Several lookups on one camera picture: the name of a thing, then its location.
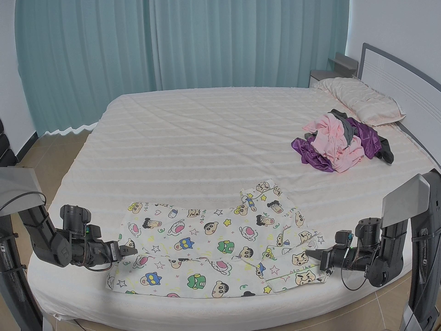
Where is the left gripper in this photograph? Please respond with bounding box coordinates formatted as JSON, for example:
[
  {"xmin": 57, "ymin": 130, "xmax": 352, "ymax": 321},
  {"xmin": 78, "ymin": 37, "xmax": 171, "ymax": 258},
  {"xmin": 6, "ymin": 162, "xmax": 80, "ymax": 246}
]
[{"xmin": 90, "ymin": 240, "xmax": 139, "ymax": 267}]

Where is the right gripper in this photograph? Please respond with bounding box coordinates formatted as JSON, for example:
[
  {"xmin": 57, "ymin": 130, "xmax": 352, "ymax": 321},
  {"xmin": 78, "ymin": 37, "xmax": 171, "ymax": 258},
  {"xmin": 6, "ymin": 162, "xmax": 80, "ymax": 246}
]
[{"xmin": 304, "ymin": 245, "xmax": 356, "ymax": 272}]

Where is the white printed pyjama top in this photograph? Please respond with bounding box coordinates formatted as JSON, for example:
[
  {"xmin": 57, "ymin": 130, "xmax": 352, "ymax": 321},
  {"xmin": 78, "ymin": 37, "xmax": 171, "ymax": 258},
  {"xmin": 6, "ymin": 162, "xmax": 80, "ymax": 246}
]
[{"xmin": 105, "ymin": 180, "xmax": 328, "ymax": 299}]

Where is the pile of clothes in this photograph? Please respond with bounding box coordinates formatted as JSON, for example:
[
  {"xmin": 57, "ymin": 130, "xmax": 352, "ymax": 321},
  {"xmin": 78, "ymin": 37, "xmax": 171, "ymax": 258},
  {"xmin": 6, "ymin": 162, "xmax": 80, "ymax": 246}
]
[{"xmin": 291, "ymin": 109, "xmax": 394, "ymax": 173}]

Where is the bed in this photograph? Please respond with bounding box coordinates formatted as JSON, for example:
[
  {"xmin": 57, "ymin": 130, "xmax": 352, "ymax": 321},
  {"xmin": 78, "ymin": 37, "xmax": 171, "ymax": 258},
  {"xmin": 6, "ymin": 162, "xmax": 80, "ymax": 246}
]
[{"xmin": 28, "ymin": 43, "xmax": 441, "ymax": 323}]

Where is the cream pillow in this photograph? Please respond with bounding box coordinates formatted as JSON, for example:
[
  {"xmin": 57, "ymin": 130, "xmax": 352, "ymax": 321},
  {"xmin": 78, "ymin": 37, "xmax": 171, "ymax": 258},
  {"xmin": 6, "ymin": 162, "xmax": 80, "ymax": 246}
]
[{"xmin": 312, "ymin": 78, "xmax": 407, "ymax": 126}]

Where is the grey bedside table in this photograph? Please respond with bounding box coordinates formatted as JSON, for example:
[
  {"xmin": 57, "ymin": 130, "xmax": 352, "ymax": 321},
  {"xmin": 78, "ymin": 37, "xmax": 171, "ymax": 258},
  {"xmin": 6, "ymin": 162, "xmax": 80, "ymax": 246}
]
[{"xmin": 310, "ymin": 52, "xmax": 359, "ymax": 88}]

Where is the blue-green curtain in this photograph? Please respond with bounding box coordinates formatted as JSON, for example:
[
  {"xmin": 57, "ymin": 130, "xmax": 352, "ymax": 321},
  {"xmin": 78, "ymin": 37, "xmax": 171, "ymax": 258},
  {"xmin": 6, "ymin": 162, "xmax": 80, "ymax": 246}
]
[{"xmin": 15, "ymin": 0, "xmax": 350, "ymax": 135}]

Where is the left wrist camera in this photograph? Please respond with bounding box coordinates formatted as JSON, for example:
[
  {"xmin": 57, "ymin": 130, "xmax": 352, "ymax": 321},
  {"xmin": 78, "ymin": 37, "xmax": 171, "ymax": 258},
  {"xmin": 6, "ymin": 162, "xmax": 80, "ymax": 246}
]
[{"xmin": 84, "ymin": 224, "xmax": 101, "ymax": 242}]

